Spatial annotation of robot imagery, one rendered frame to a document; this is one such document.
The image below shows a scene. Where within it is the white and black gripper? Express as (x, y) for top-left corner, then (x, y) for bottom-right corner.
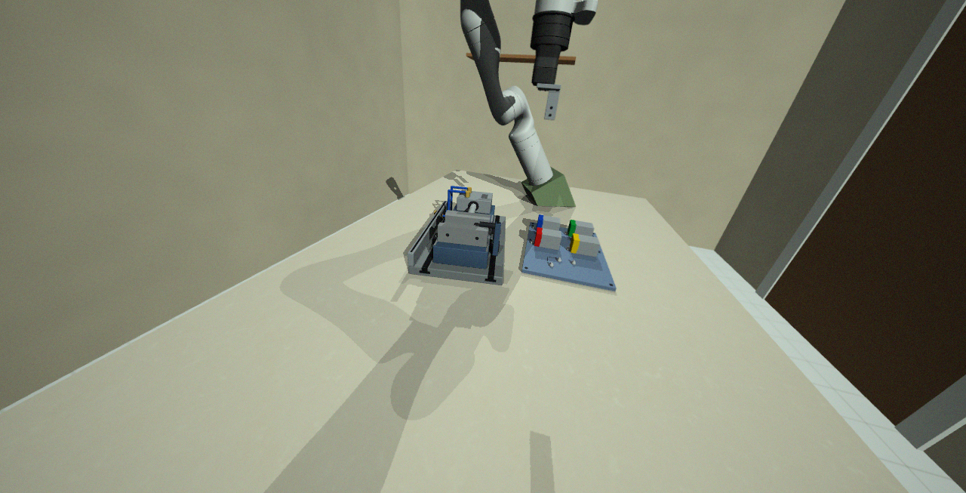
(531, 0), (598, 120)

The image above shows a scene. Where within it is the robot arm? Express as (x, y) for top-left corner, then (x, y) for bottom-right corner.
(460, 0), (553, 186)

